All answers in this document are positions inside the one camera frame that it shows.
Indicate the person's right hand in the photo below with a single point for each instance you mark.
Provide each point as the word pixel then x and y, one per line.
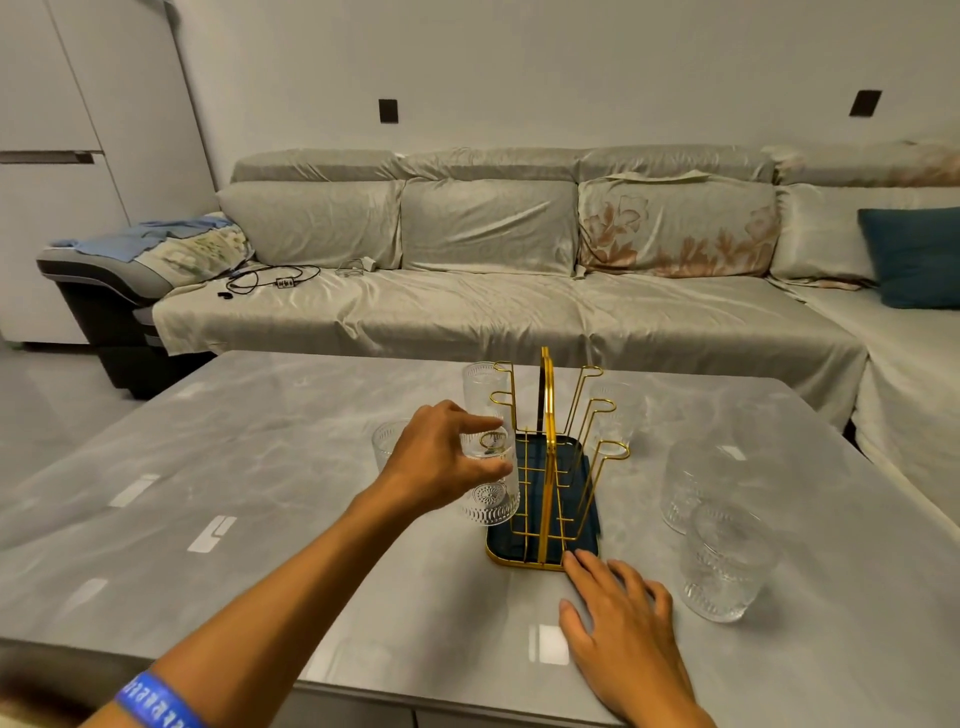
pixel 626 645

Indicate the person's left hand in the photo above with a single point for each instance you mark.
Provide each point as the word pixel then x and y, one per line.
pixel 424 465

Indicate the person's right little finger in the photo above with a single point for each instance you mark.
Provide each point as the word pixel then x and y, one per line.
pixel 661 600

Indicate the person's left thumb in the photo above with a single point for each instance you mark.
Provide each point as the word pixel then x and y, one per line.
pixel 487 472

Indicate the person's right thumb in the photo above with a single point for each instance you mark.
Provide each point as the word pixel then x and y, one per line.
pixel 571 626

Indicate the person's right middle finger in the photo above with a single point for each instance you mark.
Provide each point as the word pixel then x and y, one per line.
pixel 609 574

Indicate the clear embossed glass cup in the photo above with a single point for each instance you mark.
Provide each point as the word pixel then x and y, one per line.
pixel 727 562
pixel 484 390
pixel 686 487
pixel 386 442
pixel 622 409
pixel 495 499

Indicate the person's left forearm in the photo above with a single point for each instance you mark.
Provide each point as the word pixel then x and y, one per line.
pixel 285 600

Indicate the person's right forearm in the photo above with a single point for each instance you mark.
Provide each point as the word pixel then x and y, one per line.
pixel 686 712

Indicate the grey covered corner sofa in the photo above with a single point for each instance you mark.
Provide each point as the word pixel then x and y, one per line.
pixel 487 315

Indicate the white charger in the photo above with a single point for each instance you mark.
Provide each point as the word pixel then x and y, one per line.
pixel 367 264

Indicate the floral sofa back cushion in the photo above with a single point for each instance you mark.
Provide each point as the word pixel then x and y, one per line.
pixel 675 229

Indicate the floral folded blanket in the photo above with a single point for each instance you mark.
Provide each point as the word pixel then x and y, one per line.
pixel 199 253

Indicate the blue wristband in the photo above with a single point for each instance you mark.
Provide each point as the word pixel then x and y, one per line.
pixel 159 701

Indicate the teal throw cushion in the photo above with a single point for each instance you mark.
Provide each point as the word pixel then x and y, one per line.
pixel 915 259

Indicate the blue cloth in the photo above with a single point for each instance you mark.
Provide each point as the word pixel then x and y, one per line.
pixel 127 238

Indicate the white tall cabinet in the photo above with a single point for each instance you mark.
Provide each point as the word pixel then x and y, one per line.
pixel 90 112

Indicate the black wall socket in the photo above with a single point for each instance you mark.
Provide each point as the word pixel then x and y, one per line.
pixel 865 103
pixel 388 110

